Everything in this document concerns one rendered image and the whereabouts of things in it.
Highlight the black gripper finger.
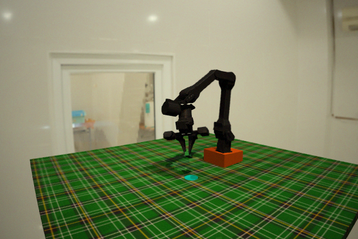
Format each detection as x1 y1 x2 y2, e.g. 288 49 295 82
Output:
175 137 186 153
188 135 198 154

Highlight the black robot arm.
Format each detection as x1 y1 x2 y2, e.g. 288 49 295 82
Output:
161 69 236 153

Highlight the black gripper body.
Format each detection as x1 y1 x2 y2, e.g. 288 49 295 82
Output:
163 116 209 140

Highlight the cyan circle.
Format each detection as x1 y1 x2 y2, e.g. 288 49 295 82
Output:
185 175 198 181

